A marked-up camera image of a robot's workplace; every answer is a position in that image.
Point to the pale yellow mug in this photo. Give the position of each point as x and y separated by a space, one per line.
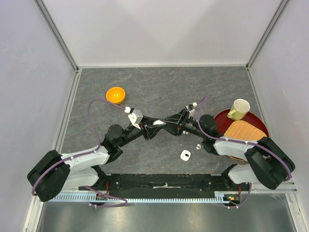
239 109

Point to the orange plastic bowl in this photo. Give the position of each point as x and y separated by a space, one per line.
116 95

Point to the dark red round tray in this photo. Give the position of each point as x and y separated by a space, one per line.
227 118

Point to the white earbud charging case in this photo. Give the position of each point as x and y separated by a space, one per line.
159 123

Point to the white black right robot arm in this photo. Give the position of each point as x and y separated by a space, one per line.
266 161

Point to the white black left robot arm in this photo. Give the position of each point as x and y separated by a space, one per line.
57 172

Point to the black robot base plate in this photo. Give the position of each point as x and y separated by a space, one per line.
167 186

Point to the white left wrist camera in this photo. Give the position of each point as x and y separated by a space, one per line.
135 118

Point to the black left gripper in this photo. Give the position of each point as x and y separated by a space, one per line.
147 121

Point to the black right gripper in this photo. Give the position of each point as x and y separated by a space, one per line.
181 118

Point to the light blue cable duct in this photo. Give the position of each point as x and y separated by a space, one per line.
91 197

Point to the woven bamboo basket tray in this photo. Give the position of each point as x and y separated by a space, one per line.
242 130

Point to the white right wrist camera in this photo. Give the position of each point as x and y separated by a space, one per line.
191 109

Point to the aluminium frame rail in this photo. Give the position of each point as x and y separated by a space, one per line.
56 33

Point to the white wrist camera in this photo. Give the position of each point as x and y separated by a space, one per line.
191 109
135 118

